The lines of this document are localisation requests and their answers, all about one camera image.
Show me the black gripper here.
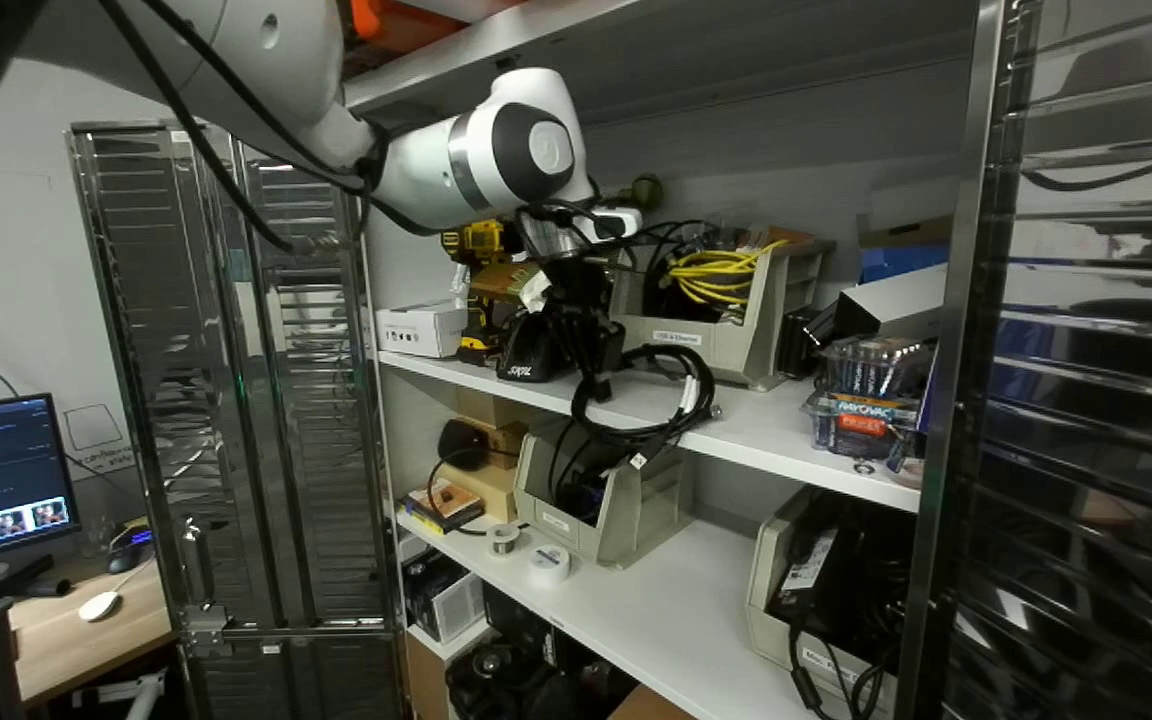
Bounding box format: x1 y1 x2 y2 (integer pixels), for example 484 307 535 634
492 254 626 388

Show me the black battery charger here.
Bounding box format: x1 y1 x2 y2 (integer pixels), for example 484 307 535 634
492 318 580 388

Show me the small brown cardboard box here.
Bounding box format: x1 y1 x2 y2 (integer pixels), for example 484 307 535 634
468 397 535 530

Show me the black pouch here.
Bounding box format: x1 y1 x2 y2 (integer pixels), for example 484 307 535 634
430 416 495 476

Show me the white cardboard product box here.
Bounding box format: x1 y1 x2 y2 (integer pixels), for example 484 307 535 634
374 299 470 364

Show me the grey bin with black items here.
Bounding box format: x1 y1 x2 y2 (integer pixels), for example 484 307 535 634
508 428 700 572

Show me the light wooden box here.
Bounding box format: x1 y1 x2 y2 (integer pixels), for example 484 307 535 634
403 476 486 542

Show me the small grey tape roll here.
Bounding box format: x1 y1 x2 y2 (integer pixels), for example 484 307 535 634
484 520 529 560

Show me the white tape roll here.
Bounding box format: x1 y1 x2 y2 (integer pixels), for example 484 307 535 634
523 542 577 579

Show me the white metal shelf unit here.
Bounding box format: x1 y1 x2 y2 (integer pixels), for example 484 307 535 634
334 0 1012 720

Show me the clear plastic bin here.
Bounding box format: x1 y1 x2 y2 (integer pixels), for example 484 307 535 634
807 334 938 473

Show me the grey flat box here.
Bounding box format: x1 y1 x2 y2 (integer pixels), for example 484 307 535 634
832 260 952 346

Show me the orange plastic case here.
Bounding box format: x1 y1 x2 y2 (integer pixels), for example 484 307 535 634
341 0 470 43

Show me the white computer mouse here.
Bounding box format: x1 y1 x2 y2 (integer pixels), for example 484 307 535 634
73 587 123 629

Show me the wooden desk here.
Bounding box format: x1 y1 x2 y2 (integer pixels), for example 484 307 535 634
2 558 180 709

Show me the yellow black cordless drill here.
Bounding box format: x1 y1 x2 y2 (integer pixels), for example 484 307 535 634
442 218 555 364

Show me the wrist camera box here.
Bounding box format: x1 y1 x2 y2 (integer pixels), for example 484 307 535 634
515 201 649 263

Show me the grey bin with yellow cables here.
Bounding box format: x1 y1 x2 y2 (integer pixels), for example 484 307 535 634
606 235 837 391

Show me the chrome wire rack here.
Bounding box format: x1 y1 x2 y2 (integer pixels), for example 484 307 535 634
63 122 406 720

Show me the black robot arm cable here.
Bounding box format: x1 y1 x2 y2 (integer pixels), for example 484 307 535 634
90 0 386 257

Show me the dark wire rack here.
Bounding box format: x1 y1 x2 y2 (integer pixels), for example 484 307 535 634
895 0 1152 720

